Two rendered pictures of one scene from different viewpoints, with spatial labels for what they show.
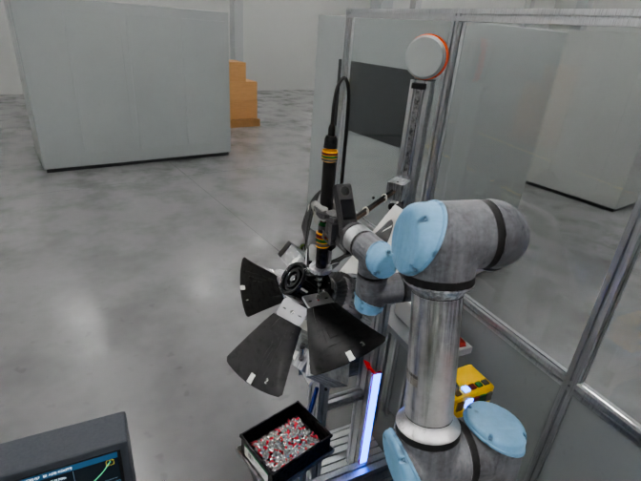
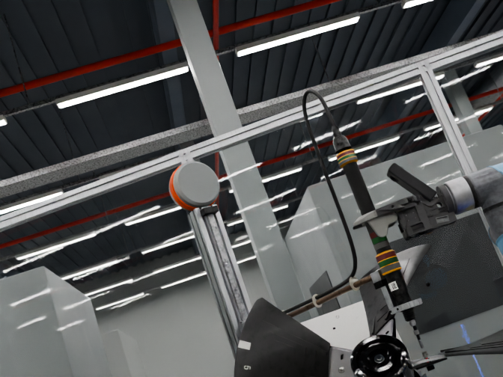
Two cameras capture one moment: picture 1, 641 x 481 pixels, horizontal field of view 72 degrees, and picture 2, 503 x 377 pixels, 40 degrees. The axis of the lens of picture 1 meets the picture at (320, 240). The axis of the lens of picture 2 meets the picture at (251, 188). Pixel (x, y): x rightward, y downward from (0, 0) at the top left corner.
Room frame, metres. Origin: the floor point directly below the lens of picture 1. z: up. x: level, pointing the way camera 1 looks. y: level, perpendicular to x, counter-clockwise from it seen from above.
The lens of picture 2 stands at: (0.63, 1.41, 1.27)
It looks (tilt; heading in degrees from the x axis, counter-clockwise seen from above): 14 degrees up; 299
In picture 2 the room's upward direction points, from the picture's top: 20 degrees counter-clockwise
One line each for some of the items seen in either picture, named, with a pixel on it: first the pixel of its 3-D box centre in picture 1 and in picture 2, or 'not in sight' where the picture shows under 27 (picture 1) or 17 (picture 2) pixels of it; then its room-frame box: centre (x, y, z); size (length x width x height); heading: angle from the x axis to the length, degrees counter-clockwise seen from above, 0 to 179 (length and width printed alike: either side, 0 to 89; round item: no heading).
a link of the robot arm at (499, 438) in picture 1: (486, 444); not in sight; (0.61, -0.35, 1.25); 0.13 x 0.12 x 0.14; 105
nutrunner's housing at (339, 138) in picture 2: (325, 206); (371, 219); (1.16, -0.01, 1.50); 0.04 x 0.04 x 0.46
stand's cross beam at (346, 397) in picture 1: (341, 398); not in sight; (1.38, -0.14, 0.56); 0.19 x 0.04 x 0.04; 117
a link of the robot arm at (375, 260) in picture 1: (375, 256); (492, 185); (0.92, -0.13, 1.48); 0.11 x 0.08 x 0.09; 27
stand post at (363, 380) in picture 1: (365, 388); not in sight; (1.44, -0.24, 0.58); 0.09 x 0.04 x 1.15; 27
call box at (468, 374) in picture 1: (458, 394); not in sight; (0.98, -0.43, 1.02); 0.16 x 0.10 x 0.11; 117
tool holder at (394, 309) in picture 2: (322, 254); (395, 288); (1.17, -0.01, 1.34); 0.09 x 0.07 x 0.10; 152
